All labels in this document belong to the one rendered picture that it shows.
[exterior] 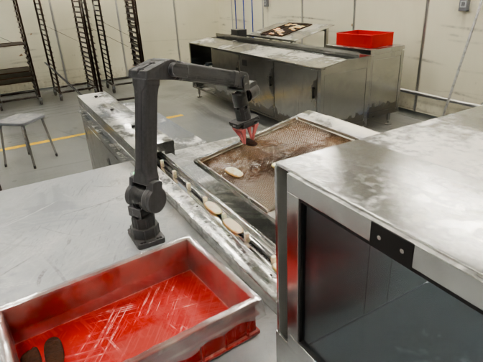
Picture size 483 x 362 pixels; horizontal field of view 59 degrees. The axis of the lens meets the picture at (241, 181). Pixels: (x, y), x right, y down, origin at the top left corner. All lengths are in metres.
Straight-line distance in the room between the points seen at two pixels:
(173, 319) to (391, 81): 4.23
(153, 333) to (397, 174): 0.68
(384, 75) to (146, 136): 3.87
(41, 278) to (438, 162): 1.05
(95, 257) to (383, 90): 4.03
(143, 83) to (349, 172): 0.80
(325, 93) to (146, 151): 3.04
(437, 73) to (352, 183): 4.81
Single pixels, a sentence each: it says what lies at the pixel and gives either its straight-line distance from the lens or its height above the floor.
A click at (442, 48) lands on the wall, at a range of 5.24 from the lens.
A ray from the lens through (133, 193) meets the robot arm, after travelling 1.30.
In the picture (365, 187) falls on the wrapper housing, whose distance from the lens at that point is 0.50.
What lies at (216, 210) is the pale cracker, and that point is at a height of 0.86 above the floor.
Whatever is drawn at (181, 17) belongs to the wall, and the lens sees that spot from 8.92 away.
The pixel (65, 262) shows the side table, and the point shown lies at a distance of 1.34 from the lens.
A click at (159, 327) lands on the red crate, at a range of 1.03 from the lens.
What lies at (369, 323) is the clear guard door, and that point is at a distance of 0.52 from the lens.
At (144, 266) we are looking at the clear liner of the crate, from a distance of 1.10.
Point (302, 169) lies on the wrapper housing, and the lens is 0.54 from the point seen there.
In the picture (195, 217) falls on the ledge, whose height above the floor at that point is 0.86.
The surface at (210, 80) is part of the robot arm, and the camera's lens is 1.43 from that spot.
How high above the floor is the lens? 1.52
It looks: 25 degrees down
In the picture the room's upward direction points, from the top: 3 degrees counter-clockwise
